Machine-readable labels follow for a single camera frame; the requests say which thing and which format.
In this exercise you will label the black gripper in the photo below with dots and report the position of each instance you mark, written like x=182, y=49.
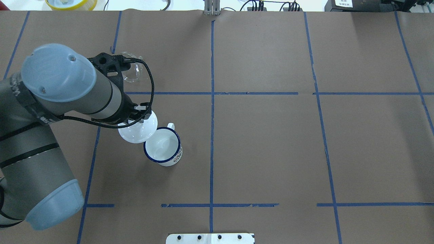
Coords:
x=126, y=103

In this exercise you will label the clear glass funnel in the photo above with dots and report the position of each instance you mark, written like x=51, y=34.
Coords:
x=134, y=73

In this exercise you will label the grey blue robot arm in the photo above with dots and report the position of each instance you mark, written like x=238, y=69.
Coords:
x=55, y=83

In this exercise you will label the white enamel mug blue rim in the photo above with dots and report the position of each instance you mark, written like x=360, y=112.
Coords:
x=164, y=147

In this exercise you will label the yellow tape roll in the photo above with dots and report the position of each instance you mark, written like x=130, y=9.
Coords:
x=71, y=5

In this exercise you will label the black power box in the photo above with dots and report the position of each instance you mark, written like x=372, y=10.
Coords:
x=352, y=6

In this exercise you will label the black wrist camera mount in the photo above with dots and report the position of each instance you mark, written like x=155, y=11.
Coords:
x=112, y=66

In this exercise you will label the grey metal bracket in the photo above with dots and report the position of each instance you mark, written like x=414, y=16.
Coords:
x=212, y=7

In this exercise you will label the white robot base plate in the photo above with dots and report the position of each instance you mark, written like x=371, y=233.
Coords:
x=210, y=238

